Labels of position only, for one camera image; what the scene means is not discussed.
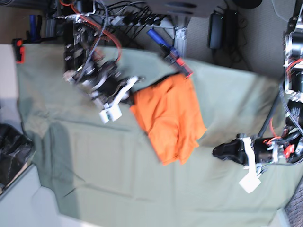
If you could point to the black plastic bag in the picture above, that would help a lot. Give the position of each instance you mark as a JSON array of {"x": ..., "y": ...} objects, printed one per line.
[{"x": 15, "y": 150}]

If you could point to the orange T-shirt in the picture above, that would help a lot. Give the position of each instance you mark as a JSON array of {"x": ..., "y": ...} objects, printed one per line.
[{"x": 169, "y": 113}]

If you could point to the grey patterned chair corner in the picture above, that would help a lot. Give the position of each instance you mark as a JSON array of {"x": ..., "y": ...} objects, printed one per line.
[{"x": 294, "y": 208}]

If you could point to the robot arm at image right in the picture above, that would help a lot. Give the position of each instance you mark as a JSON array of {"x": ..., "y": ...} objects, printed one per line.
[{"x": 290, "y": 93}]

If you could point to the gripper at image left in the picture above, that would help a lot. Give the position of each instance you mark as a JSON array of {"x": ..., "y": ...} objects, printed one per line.
[{"x": 103, "y": 84}]

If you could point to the blue clamp at centre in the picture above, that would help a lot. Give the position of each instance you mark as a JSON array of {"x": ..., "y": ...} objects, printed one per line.
[{"x": 171, "y": 55}]

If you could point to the black power adapter outer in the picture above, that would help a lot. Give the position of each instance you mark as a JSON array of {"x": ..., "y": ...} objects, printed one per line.
[{"x": 231, "y": 27}]

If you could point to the black power adapter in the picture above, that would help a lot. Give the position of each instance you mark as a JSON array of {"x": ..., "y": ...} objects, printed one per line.
[
  {"x": 215, "y": 32},
  {"x": 231, "y": 27}
]

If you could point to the power strip with plugs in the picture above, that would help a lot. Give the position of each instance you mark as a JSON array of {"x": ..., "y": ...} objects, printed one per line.
[{"x": 136, "y": 19}]

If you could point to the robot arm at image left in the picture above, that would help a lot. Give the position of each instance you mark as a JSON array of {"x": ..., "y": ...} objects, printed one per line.
[{"x": 84, "y": 26}]

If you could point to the aluminium frame post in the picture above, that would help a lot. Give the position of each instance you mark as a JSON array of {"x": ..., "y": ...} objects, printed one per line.
[{"x": 177, "y": 31}]

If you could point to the black power adapter inner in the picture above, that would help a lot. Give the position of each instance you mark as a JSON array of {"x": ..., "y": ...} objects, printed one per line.
[{"x": 215, "y": 32}]

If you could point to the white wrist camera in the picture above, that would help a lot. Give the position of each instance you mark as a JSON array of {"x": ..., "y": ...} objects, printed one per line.
[
  {"x": 110, "y": 114},
  {"x": 249, "y": 182}
]

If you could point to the blue clamp at left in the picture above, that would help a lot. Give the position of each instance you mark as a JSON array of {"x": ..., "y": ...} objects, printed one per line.
[{"x": 33, "y": 37}]

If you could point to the blue clamp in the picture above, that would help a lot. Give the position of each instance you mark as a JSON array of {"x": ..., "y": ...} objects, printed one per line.
[
  {"x": 33, "y": 37},
  {"x": 171, "y": 55}
]

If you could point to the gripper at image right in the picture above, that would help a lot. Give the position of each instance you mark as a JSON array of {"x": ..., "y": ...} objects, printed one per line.
[{"x": 267, "y": 151}]

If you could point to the green table cloth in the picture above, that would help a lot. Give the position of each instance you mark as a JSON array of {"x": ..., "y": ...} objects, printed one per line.
[{"x": 109, "y": 175}]

